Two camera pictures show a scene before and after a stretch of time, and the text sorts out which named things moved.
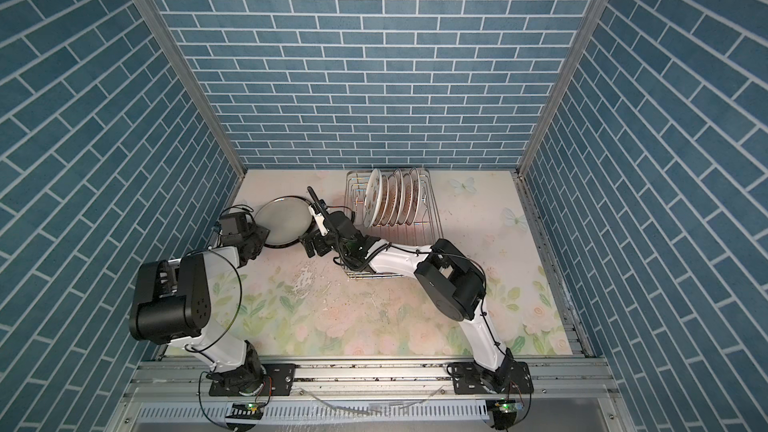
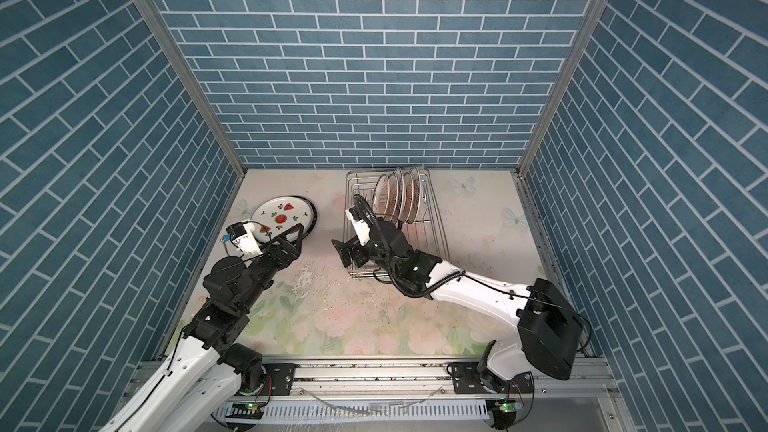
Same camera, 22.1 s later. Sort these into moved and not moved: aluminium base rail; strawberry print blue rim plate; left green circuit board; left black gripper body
Moved: left black gripper body; strawberry print blue rim plate
Not moved: left green circuit board; aluminium base rail
